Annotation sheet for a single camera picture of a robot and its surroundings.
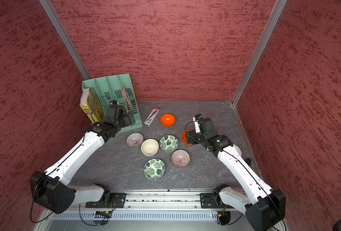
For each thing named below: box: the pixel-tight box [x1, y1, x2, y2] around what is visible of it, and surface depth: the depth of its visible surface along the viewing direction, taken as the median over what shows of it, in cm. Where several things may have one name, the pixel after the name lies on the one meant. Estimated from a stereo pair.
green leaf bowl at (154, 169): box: [143, 158, 166, 181], surface depth 85 cm
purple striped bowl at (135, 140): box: [126, 132, 145, 149], surface depth 97 cm
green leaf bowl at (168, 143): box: [159, 134, 179, 153], surface depth 96 cm
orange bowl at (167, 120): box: [159, 113, 176, 128], surface depth 105 cm
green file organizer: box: [81, 73, 144, 133], surface depth 105 cm
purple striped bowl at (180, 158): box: [171, 149, 191, 168], surface depth 89 cm
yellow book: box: [79, 88, 105, 123], surface depth 92 cm
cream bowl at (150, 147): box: [140, 138, 160, 157], surface depth 92 cm
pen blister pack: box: [143, 107, 161, 127], surface depth 112 cm
